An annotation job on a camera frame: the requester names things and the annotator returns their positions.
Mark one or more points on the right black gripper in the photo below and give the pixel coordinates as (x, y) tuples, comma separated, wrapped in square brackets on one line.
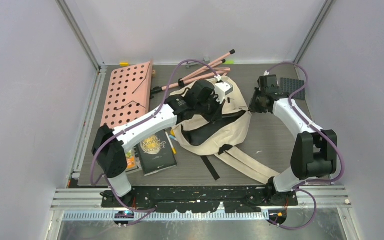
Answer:
[(253, 106)]

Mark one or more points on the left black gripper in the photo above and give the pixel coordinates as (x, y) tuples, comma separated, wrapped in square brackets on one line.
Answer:
[(216, 113)]

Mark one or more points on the beige canvas backpack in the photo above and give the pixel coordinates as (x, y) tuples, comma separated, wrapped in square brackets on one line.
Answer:
[(221, 138)]

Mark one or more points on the black moon and sixpence book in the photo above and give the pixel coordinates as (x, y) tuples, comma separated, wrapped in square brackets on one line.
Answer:
[(155, 154)]

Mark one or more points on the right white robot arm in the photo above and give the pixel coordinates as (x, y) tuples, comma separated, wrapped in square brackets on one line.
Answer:
[(314, 155)]

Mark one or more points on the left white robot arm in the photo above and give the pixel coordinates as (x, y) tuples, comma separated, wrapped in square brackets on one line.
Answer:
[(110, 145)]

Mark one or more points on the grey lego baseplate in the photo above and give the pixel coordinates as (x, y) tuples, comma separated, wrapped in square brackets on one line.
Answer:
[(290, 85)]

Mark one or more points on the pink folding stand tripod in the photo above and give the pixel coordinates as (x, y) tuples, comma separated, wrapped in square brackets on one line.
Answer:
[(200, 74)]

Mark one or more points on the grey metal bolt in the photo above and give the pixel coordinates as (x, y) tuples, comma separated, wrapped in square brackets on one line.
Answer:
[(189, 64)]

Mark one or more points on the white marker yellow cap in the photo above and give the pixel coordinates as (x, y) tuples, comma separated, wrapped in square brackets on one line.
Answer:
[(169, 137)]

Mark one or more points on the pink perforated music stand desk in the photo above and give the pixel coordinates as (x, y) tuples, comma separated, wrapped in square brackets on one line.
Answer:
[(128, 94)]

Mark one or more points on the orange treehouse book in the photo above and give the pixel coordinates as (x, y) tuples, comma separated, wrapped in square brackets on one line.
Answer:
[(132, 165)]

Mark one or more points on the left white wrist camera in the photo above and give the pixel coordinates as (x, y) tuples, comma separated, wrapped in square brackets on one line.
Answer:
[(222, 89)]

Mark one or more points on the green block at wall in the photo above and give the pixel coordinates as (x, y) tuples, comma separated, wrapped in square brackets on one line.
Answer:
[(229, 62)]

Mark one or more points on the yellow block at wall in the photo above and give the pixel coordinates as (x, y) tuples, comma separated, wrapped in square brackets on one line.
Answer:
[(124, 64)]

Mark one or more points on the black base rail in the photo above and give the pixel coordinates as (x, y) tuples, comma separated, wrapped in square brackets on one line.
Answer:
[(199, 199)]

